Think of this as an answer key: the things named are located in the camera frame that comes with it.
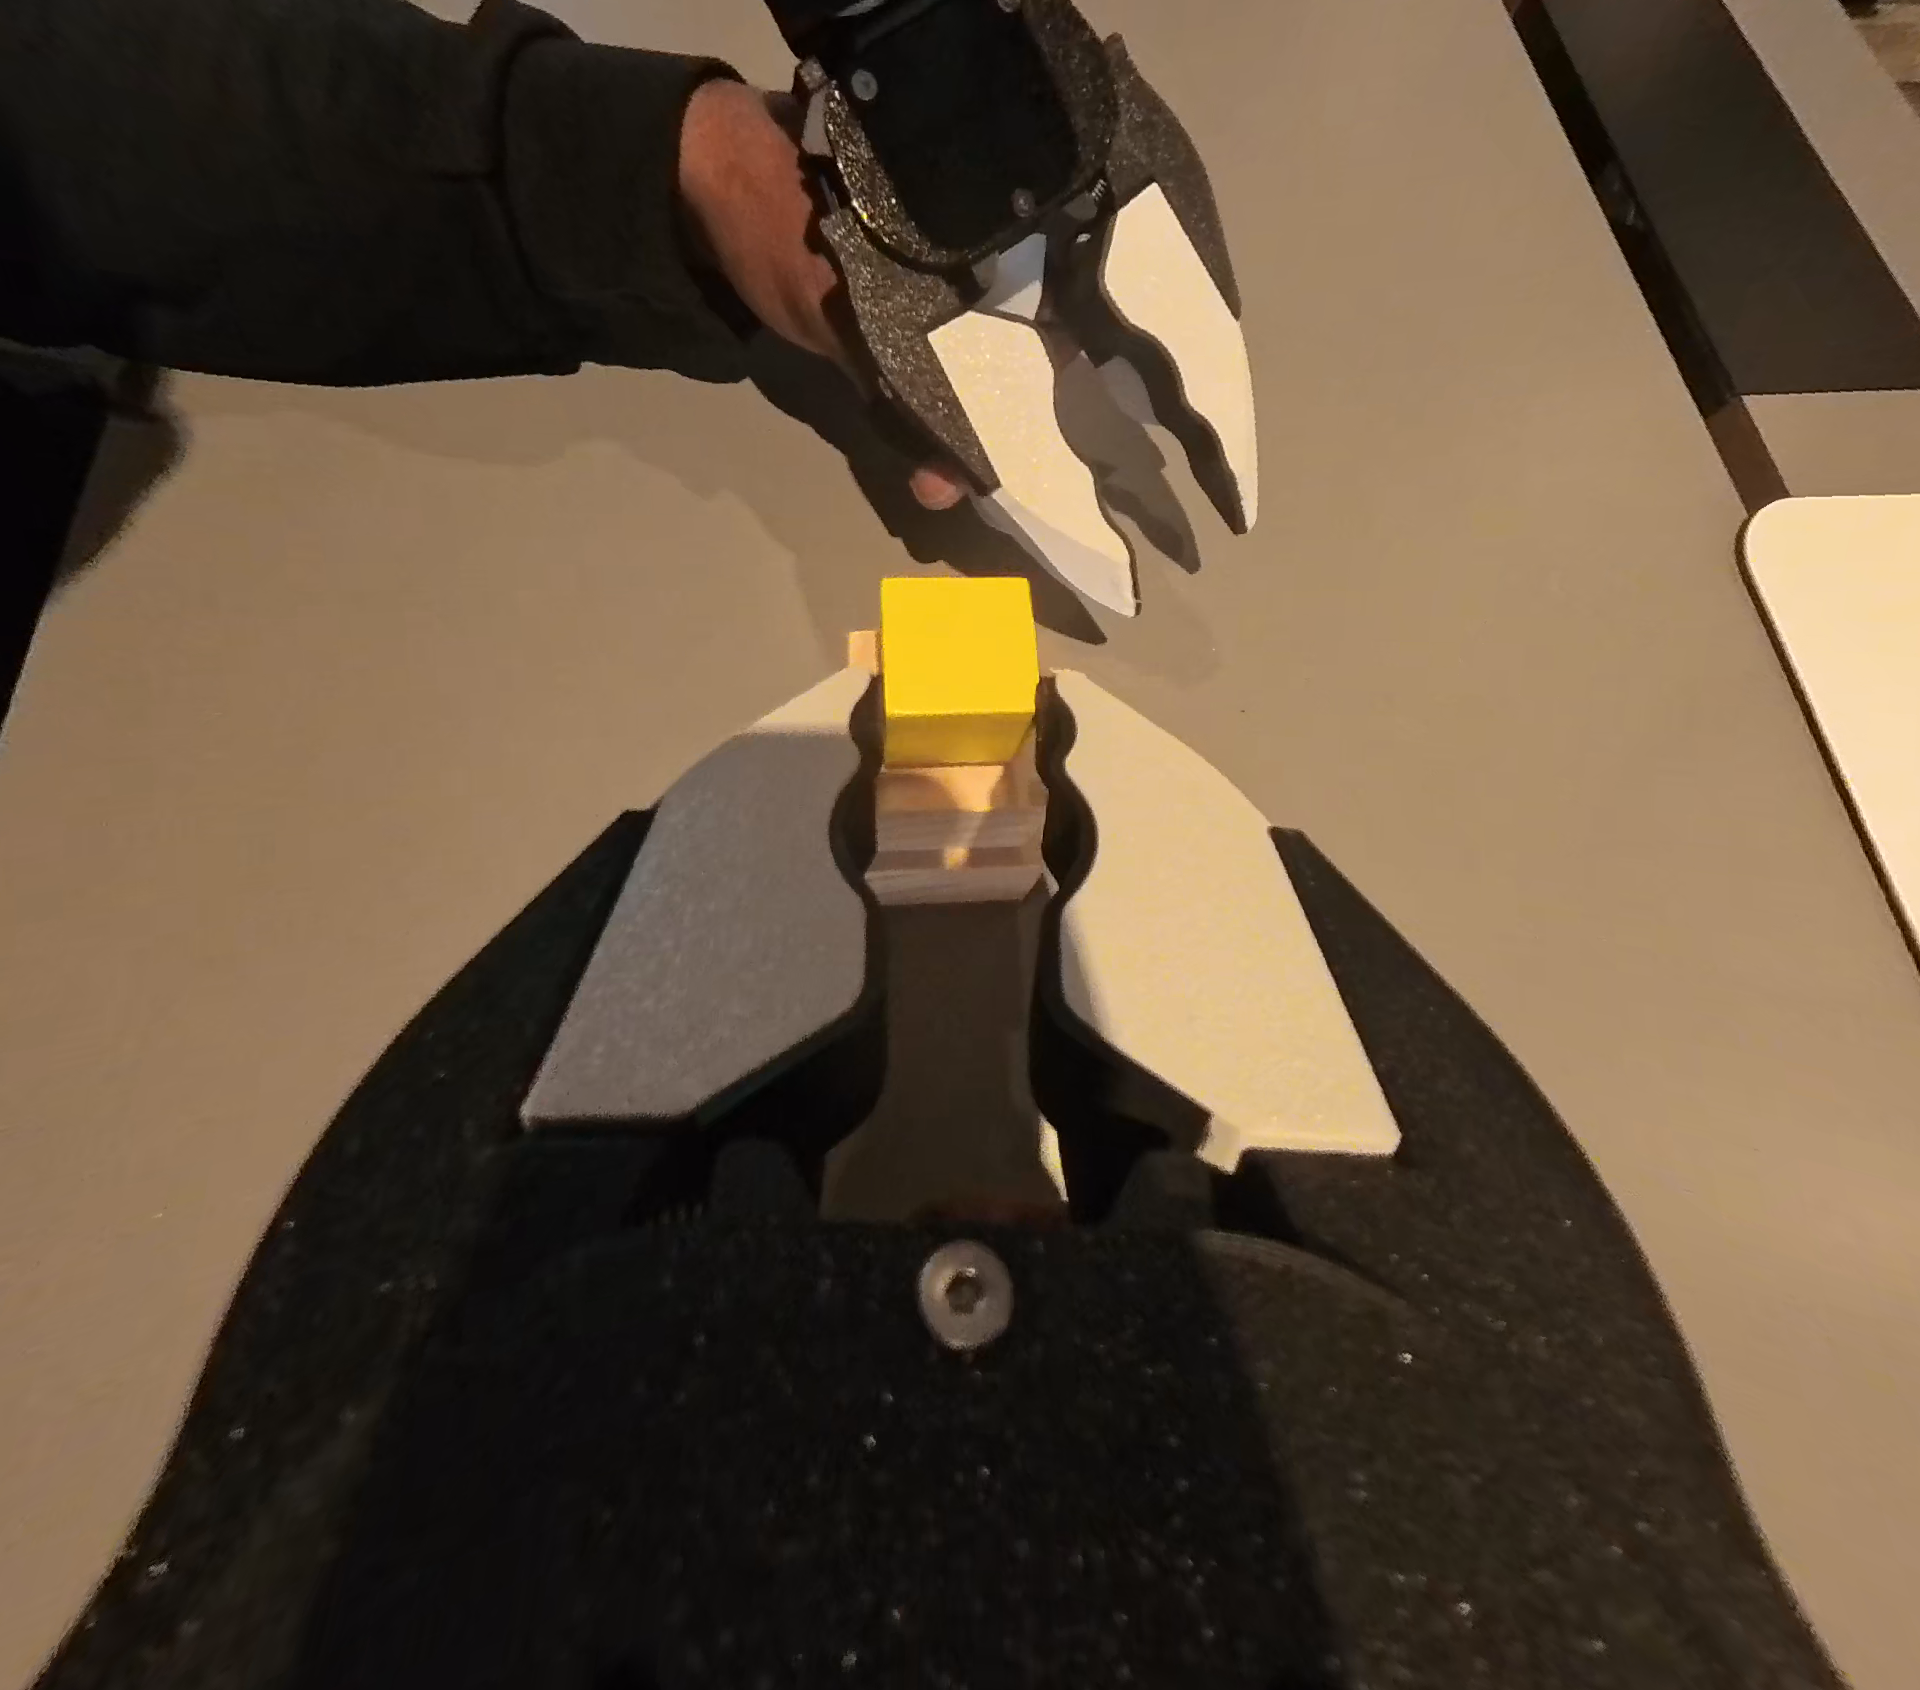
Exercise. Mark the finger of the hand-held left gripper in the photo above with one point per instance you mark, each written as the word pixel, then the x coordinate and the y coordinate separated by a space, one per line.
pixel 1024 445
pixel 1200 344

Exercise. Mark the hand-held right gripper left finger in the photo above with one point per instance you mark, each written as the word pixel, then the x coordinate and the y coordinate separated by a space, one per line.
pixel 704 938

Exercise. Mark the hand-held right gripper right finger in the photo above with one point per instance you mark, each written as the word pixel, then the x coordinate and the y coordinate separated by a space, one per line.
pixel 1215 954

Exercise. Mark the yellow wooden cube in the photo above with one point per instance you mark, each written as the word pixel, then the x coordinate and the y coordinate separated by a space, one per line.
pixel 958 672

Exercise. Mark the large wooden cube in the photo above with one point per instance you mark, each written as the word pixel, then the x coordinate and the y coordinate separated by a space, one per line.
pixel 958 875

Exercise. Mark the medium wooden cube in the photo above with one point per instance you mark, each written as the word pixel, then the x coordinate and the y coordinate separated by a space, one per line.
pixel 958 805

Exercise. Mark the person's left forearm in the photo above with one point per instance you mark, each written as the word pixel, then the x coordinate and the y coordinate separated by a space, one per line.
pixel 298 157

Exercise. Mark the person's left hand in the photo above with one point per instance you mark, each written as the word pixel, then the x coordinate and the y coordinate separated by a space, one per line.
pixel 749 204

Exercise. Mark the wooden document stand white base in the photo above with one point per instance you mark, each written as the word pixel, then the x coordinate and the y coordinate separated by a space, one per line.
pixel 1853 698

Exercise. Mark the person's dark clothing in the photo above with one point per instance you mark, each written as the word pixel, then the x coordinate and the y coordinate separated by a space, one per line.
pixel 35 552

